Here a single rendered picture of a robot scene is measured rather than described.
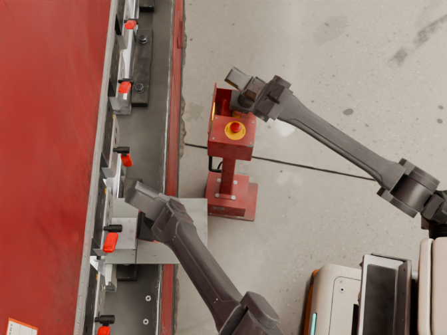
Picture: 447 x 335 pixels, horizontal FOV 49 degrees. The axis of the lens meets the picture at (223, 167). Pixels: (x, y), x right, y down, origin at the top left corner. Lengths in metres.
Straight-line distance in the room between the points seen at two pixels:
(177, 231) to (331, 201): 1.57
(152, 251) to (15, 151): 0.71
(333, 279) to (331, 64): 1.31
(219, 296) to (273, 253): 1.52
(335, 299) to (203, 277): 1.23
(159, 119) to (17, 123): 0.98
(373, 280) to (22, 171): 0.91
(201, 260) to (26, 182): 0.37
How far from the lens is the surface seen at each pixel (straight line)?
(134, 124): 1.60
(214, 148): 1.71
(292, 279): 2.34
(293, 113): 1.10
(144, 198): 1.10
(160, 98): 1.64
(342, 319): 2.06
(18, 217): 0.67
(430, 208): 1.18
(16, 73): 0.67
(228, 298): 0.83
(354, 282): 2.10
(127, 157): 1.26
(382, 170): 1.14
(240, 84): 1.60
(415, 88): 2.96
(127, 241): 1.32
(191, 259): 0.93
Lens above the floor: 2.26
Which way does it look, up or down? 65 degrees down
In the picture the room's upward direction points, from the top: 5 degrees clockwise
